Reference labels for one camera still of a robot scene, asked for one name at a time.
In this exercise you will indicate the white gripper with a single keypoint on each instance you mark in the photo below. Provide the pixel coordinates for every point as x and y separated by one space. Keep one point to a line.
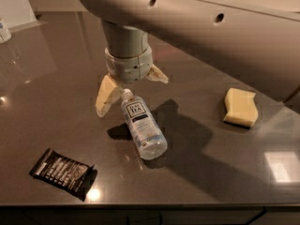
128 67

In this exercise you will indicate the clear blue plastic tea bottle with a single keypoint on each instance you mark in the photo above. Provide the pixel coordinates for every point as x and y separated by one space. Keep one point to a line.
143 128

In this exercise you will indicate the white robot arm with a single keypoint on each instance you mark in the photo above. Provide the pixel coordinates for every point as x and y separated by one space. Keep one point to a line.
256 45

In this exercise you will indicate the black snack wrapper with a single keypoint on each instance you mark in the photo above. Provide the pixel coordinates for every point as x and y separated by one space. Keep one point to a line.
66 173

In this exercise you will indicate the yellow sponge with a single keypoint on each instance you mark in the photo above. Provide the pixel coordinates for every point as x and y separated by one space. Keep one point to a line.
241 108

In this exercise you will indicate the white container at left edge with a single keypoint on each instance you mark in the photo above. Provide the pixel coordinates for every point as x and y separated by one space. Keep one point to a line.
5 35

